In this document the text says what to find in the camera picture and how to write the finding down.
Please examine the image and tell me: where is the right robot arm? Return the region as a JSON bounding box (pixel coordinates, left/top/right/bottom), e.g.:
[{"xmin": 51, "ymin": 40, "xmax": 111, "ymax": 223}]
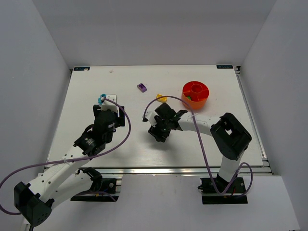
[{"xmin": 143, "ymin": 103, "xmax": 252, "ymax": 182}]

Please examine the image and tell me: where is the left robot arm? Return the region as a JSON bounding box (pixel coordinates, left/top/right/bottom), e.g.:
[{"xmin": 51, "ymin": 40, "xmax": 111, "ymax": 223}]
[{"xmin": 14, "ymin": 105, "xmax": 125, "ymax": 227}]

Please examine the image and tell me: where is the large yellow lego brick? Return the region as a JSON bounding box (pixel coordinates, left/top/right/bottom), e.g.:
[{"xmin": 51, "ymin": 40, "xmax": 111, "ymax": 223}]
[{"xmin": 156, "ymin": 94, "xmax": 167, "ymax": 103}]

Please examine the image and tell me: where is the teal lego piece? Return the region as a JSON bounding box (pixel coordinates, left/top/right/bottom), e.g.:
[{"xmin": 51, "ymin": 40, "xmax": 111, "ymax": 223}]
[{"xmin": 98, "ymin": 94, "xmax": 106, "ymax": 105}]

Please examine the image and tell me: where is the orange round divided container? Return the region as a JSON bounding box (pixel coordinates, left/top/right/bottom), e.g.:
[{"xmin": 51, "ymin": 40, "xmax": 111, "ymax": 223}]
[{"xmin": 181, "ymin": 81, "xmax": 210, "ymax": 110}]

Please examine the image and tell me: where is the purple lego brick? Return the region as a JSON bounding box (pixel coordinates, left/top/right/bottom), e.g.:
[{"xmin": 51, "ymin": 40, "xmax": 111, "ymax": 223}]
[{"xmin": 137, "ymin": 83, "xmax": 147, "ymax": 92}]

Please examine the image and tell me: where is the left corner label sticker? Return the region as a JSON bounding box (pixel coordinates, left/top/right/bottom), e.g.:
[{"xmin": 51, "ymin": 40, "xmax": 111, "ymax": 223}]
[{"xmin": 73, "ymin": 66, "xmax": 90, "ymax": 71}]

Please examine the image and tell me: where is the corner label sticker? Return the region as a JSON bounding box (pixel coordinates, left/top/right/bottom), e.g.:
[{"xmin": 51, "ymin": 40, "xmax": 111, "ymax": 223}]
[
  {"xmin": 216, "ymin": 65, "xmax": 233, "ymax": 69},
  {"xmin": 73, "ymin": 66, "xmax": 90, "ymax": 71}
]

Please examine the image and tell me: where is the right corner label sticker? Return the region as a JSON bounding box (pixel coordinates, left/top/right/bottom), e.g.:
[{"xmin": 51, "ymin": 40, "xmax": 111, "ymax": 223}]
[{"xmin": 216, "ymin": 65, "xmax": 233, "ymax": 69}]

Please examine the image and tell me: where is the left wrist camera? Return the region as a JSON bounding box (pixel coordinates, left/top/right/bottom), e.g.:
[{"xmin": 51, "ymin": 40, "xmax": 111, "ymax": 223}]
[{"xmin": 100, "ymin": 94, "xmax": 118, "ymax": 114}]

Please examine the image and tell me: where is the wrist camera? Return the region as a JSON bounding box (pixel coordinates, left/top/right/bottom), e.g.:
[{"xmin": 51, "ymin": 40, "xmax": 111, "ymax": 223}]
[
  {"xmin": 142, "ymin": 111, "xmax": 157, "ymax": 127},
  {"xmin": 100, "ymin": 94, "xmax": 118, "ymax": 114}
]

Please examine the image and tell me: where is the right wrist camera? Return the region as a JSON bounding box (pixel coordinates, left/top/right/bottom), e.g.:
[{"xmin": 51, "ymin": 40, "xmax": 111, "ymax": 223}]
[{"xmin": 142, "ymin": 111, "xmax": 157, "ymax": 127}]

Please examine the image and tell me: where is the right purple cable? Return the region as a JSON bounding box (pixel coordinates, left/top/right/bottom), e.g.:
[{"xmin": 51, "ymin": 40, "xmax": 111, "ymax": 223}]
[{"xmin": 143, "ymin": 95, "xmax": 253, "ymax": 196}]

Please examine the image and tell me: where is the purple cable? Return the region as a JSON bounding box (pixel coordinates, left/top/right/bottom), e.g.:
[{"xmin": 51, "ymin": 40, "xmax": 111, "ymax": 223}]
[
  {"xmin": 143, "ymin": 95, "xmax": 253, "ymax": 196},
  {"xmin": 0, "ymin": 97, "xmax": 132, "ymax": 215}
]

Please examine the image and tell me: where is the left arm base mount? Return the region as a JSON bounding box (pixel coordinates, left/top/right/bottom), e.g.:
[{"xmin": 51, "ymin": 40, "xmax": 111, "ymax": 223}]
[{"xmin": 70, "ymin": 167, "xmax": 122, "ymax": 202}]

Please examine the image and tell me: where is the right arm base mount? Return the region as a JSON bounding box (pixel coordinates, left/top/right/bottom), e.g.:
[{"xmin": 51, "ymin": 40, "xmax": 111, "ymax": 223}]
[{"xmin": 197, "ymin": 177, "xmax": 248, "ymax": 205}]

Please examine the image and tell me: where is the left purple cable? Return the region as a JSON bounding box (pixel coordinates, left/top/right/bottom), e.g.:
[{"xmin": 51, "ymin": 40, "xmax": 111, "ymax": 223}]
[{"xmin": 0, "ymin": 97, "xmax": 132, "ymax": 215}]

